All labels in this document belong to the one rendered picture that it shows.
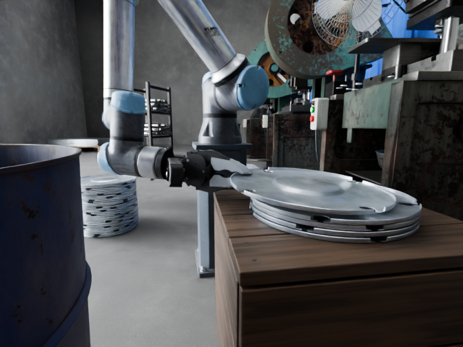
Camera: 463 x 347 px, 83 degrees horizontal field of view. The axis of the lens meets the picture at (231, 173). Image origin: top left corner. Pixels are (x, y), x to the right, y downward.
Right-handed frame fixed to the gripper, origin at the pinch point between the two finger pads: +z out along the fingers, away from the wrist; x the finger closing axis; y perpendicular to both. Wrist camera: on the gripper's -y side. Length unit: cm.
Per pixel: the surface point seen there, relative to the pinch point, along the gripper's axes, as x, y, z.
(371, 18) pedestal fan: -77, 131, 45
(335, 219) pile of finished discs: 1.2, -16.7, 15.6
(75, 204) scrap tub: -1.2, -31.2, -12.3
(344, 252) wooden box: 4.4, -19.4, 16.8
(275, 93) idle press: -56, 352, -25
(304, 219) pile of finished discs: 2.0, -16.0, 11.7
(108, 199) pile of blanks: 28, 46, -70
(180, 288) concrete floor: 42.2, 16.7, -20.6
